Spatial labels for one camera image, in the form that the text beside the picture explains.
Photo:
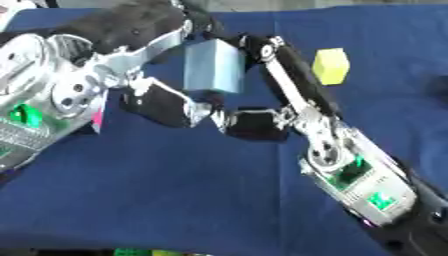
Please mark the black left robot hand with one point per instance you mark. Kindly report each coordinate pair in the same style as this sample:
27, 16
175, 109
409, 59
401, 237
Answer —
134, 26

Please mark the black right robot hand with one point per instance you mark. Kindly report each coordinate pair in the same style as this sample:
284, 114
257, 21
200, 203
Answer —
303, 86

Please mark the light blue block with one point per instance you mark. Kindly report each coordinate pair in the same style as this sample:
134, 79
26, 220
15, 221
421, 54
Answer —
213, 65

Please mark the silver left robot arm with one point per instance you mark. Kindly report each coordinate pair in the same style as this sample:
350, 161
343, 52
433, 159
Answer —
35, 100

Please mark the yellow block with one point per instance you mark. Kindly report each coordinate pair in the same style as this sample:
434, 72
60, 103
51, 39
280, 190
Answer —
331, 66

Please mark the green block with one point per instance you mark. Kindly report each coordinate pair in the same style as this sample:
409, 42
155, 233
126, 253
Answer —
132, 252

